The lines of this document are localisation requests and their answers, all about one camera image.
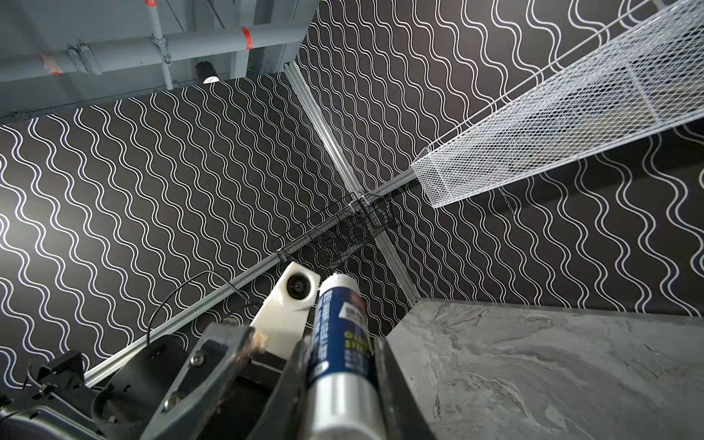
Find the blue white glue stick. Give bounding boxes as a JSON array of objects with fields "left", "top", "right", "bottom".
[{"left": 302, "top": 273, "right": 387, "bottom": 439}]

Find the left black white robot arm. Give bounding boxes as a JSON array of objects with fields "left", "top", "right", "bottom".
[{"left": 1, "top": 335, "right": 286, "bottom": 439}]

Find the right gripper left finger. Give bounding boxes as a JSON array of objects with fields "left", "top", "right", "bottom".
[{"left": 247, "top": 337, "right": 311, "bottom": 440}]

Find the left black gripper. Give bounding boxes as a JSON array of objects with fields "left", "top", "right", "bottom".
[{"left": 141, "top": 323, "right": 287, "bottom": 439}]

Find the white wire mesh basket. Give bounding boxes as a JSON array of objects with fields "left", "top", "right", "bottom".
[{"left": 412, "top": 1, "right": 703, "bottom": 208}]

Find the black wire basket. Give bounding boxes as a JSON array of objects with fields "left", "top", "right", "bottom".
[{"left": 269, "top": 194, "right": 394, "bottom": 270}]

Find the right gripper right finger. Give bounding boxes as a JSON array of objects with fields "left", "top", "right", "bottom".
[{"left": 374, "top": 337, "right": 436, "bottom": 439}]

